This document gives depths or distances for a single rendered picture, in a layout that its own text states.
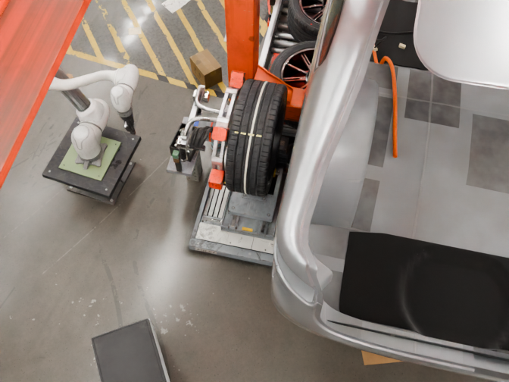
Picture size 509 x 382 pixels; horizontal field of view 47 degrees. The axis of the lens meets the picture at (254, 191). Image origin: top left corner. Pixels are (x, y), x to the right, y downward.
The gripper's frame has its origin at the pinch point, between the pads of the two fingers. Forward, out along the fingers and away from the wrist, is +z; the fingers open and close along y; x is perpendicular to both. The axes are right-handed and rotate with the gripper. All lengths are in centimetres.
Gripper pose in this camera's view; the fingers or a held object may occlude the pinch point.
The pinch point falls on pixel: (132, 130)
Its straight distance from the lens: 373.2
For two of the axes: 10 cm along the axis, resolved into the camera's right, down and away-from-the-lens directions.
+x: 9.9, 1.4, -0.9
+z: 0.2, 4.5, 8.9
